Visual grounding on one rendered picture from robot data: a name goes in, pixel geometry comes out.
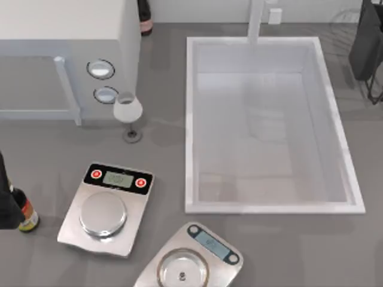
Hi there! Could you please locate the white wine glass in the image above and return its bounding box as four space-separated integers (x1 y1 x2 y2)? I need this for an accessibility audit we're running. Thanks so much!
113 91 144 144

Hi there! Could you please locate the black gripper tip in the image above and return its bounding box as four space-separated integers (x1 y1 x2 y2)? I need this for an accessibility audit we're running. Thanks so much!
0 151 25 231

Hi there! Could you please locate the pale microwave oven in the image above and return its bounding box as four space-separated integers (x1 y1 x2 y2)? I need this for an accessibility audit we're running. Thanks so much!
0 0 142 127

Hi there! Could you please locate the silver scale with black panel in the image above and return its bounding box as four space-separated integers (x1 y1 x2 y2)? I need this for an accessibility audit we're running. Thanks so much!
56 162 154 258

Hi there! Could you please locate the large microwave knob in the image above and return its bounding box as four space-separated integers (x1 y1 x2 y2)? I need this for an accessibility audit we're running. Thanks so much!
86 59 115 81

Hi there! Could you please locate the pale microwave door handle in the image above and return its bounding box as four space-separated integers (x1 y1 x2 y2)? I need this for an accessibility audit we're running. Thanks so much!
53 56 83 126

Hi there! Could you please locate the silver scale with blue display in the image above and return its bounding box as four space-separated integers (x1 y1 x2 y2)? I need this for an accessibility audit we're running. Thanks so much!
132 221 244 287

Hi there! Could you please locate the small microwave knob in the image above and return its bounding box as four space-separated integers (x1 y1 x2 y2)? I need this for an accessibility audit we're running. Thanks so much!
93 86 119 105

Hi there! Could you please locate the white sink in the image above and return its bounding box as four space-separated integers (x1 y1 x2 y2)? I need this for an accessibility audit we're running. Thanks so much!
184 36 367 215

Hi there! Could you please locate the dark bottle with pink label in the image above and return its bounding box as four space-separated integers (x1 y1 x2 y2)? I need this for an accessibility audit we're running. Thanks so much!
137 0 154 36

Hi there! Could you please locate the tall white tap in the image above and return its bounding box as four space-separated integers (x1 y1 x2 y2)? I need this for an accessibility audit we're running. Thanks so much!
247 0 268 45

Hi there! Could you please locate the dark bottle with orange label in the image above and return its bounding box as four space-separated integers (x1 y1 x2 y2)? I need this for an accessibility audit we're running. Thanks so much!
8 184 40 233

